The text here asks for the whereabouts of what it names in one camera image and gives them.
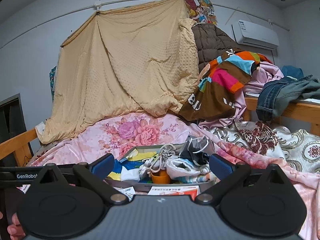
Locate white air conditioner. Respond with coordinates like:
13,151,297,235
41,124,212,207
231,20,280,50

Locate brown quilted jacket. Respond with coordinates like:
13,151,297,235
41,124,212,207
192,24,240,73

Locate white wall conduit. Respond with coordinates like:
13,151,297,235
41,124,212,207
0,0,290,50

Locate cartoon wall poster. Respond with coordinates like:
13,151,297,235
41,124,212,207
184,0,217,25

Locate pastel striped white towel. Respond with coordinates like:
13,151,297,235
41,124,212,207
165,156,213,183

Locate dark furniture panel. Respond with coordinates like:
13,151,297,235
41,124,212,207
0,94,22,167

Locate person's left hand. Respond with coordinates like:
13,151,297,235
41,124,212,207
0,211,27,240

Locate blue jeans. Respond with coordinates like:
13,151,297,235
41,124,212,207
256,74,320,122

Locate pink floral blanket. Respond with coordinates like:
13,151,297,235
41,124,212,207
25,112,320,240

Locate brown colourful striped cloth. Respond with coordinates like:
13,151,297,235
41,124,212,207
178,51,273,122

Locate grey face mask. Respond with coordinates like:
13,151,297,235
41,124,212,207
180,135,215,159

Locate orange and white carton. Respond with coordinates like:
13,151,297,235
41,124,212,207
147,184,200,196

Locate orange cup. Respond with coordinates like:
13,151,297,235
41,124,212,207
150,169,172,186

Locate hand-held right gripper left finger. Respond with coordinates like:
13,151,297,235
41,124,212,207
34,153,127,205

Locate small blue wall poster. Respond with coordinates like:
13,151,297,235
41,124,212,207
49,66,57,103

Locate beige dotted blanket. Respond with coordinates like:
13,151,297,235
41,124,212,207
40,0,200,144

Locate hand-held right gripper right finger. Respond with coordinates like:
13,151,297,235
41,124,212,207
195,153,290,205

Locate lilac sheet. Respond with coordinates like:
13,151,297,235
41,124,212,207
199,61,284,130

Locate grey drawstring pouch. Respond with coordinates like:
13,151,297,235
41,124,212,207
139,144,180,174

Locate blue cloth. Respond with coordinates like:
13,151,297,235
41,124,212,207
282,66,304,79

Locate grey box with frog print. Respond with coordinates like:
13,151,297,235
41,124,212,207
105,144,215,193

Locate small white paper packet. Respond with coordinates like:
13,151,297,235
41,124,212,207
119,187,137,202

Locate wooden bed frame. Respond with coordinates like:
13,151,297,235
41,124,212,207
0,96,320,167

